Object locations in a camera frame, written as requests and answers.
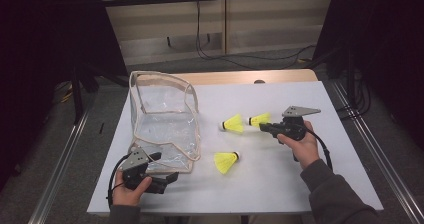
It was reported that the hanging black wall cable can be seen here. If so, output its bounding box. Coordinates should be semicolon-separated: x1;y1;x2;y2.
194;0;318;70

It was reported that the black curtain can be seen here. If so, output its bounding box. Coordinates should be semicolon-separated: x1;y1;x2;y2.
313;0;424;148
0;0;129;185

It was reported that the yellow shuttlecock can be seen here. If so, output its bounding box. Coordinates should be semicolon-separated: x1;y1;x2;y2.
247;112;272;128
213;151;240;175
218;113;245;134

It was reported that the person's left hand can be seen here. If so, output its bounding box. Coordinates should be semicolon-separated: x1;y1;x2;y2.
112;171;153;207

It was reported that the black floor cable bundle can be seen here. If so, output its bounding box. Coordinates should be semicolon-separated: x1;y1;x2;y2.
336;80;372;118

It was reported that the person's right hand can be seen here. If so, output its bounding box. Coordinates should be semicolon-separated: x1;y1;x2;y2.
277;120;320;170

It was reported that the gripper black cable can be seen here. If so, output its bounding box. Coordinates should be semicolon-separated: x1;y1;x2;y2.
106;153;133;209
301;123;334;172

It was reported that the white table cover sheet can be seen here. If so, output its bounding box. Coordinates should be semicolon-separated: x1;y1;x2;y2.
87;80;384;216

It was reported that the metal floor rail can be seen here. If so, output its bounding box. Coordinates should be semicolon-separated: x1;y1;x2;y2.
28;110;91;224
331;80;424;224

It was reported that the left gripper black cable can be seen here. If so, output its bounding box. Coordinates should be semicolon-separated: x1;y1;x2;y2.
106;153;133;209

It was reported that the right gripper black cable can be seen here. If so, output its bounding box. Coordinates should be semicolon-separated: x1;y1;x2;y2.
301;123;334;172

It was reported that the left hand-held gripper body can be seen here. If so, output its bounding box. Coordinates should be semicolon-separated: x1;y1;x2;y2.
120;147;160;194

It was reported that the clear plastic tote bag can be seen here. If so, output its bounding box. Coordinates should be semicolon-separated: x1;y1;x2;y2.
128;70;202;175

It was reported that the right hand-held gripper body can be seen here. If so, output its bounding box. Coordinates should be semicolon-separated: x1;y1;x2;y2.
279;105;322;142

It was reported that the black metal stand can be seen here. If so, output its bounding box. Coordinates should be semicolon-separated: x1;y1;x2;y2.
71;60;101;125

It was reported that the wooden table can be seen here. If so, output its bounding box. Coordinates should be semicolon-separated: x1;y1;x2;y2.
136;68;319;87

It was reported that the yellow floor cable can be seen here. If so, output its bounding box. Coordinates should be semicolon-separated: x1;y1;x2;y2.
59;83;74;103

